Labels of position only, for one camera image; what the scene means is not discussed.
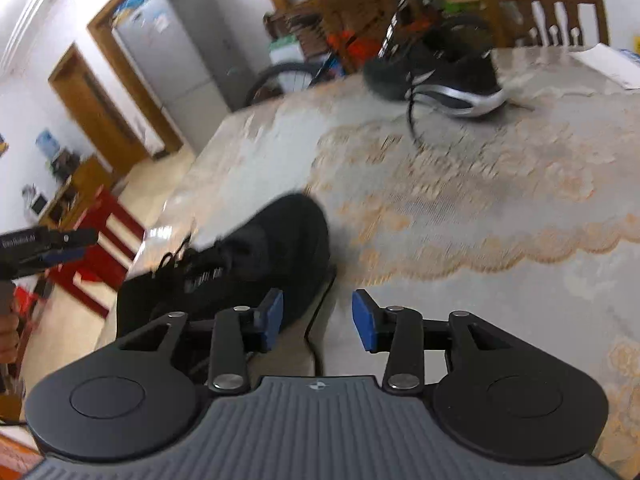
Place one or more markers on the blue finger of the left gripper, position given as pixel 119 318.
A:
pixel 64 256

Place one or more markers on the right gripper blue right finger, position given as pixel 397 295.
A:
pixel 367 316

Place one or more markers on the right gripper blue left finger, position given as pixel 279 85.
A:
pixel 267 321

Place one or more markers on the black sneaker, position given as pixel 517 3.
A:
pixel 466 87
pixel 285 246

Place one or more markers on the black shoelace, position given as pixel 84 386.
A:
pixel 317 321

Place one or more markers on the floral lace tablecloth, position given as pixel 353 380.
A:
pixel 528 218

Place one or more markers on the person's left hand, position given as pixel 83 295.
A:
pixel 9 336

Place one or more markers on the red wooden chair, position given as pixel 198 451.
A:
pixel 97 265

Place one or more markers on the white microwave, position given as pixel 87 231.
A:
pixel 36 204

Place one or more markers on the wooden sideboard cabinet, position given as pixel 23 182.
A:
pixel 76 195

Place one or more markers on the blue water dispenser bottle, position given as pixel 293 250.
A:
pixel 48 145

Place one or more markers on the silver refrigerator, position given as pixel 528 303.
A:
pixel 187 56

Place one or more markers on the white green box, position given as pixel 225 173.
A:
pixel 288 50

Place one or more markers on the black bicycle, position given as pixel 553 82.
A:
pixel 334 47

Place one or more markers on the brown wooden chair right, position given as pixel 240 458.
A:
pixel 532 23

